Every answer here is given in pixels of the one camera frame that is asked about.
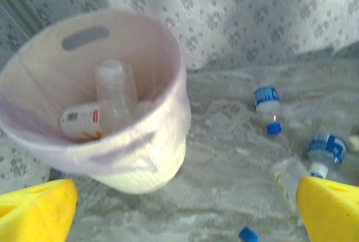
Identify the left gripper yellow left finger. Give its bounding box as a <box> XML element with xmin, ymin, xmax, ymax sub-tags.
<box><xmin>0</xmin><ymin>179</ymin><xmax>79</xmax><ymax>242</ymax></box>

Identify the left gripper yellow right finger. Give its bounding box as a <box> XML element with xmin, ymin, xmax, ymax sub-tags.
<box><xmin>296</xmin><ymin>176</ymin><xmax>359</xmax><ymax>242</ymax></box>

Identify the white barcode-label bottle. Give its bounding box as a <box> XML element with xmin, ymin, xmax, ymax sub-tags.
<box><xmin>59</xmin><ymin>106</ymin><xmax>104</xmax><ymax>142</ymax></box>

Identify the blue-label bottle blue cap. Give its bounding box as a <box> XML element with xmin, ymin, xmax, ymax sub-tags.
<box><xmin>254</xmin><ymin>85</ymin><xmax>283</xmax><ymax>136</ymax></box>

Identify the translucent white bottle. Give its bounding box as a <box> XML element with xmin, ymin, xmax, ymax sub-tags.
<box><xmin>94</xmin><ymin>59</ymin><xmax>139</xmax><ymax>131</ymax></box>

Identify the white bin with pink liner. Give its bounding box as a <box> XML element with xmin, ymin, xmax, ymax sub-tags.
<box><xmin>0</xmin><ymin>9</ymin><xmax>192</xmax><ymax>195</ymax></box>

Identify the clear bottle green cap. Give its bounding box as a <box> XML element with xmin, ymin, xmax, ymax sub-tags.
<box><xmin>271</xmin><ymin>156</ymin><xmax>308</xmax><ymax>220</ymax></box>

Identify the blue-label bottle white cap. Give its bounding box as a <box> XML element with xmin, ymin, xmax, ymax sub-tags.
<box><xmin>307</xmin><ymin>104</ymin><xmax>355</xmax><ymax>180</ymax></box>

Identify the slim clear bottle blue cap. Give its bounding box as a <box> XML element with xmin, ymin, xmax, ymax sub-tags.
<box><xmin>238</xmin><ymin>226</ymin><xmax>259</xmax><ymax>242</ymax></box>

